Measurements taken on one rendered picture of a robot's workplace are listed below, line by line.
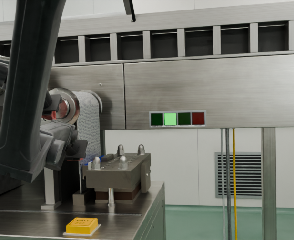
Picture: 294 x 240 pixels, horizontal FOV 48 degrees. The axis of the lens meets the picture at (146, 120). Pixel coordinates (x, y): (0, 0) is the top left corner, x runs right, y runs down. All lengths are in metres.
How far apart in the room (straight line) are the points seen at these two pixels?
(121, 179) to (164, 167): 2.75
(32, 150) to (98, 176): 0.64
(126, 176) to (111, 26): 0.71
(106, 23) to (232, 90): 0.63
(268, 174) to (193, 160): 2.24
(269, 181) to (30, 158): 1.30
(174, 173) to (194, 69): 2.54
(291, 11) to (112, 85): 0.81
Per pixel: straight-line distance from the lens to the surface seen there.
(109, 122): 1.50
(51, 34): 0.44
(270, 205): 1.69
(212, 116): 1.44
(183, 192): 3.92
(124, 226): 1.01
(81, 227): 0.97
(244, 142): 3.81
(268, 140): 1.63
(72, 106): 1.20
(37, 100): 0.48
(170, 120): 1.44
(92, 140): 1.34
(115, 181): 1.15
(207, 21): 1.48
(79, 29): 1.59
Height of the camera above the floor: 1.26
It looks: 3 degrees down
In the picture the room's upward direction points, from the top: 2 degrees counter-clockwise
